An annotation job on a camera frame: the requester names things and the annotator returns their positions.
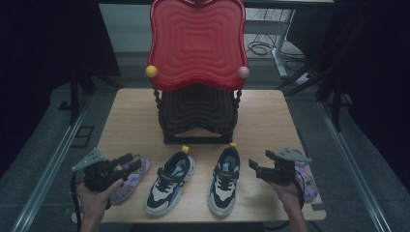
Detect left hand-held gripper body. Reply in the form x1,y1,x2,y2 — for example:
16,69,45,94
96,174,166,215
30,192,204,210
71,147,130,193

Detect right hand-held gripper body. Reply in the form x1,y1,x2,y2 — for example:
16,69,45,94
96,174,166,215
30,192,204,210
257,147,312,187

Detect purple shoe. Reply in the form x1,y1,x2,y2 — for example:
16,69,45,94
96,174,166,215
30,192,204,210
110,154,152,206
291,149,319,203

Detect navy and white sneaker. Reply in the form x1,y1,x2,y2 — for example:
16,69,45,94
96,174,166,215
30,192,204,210
143,145,196,217
207,142,241,218

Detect person's right hand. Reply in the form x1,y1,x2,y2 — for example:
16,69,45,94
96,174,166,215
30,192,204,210
267,180,304,216

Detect person's left hand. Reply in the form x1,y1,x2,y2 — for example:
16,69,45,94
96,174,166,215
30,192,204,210
75,178,125,218

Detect black tripod stand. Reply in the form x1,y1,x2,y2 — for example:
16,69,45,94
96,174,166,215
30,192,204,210
277,64,352,131
59,64,122,125

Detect white metal desk stand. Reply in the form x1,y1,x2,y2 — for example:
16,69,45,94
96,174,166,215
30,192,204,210
245,9,296,78

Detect black curtain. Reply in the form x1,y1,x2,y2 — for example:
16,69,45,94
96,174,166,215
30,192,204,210
286,0,410,191
0,0,121,177

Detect right hand-held gripper cable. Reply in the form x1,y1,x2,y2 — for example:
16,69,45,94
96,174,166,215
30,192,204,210
264,167,306,231

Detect hand-held gripper cable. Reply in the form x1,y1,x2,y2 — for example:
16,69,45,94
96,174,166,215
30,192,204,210
70,172,82,232
264,167,306,231

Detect left hand-held gripper cable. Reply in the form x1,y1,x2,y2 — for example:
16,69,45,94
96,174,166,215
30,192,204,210
70,172,82,232

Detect aluminium floor rail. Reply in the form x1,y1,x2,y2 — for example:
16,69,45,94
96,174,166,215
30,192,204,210
11,96,91,232
317,101,393,232

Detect black floor cables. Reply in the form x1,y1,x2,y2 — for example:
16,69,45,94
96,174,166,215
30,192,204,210
246,32,306,62

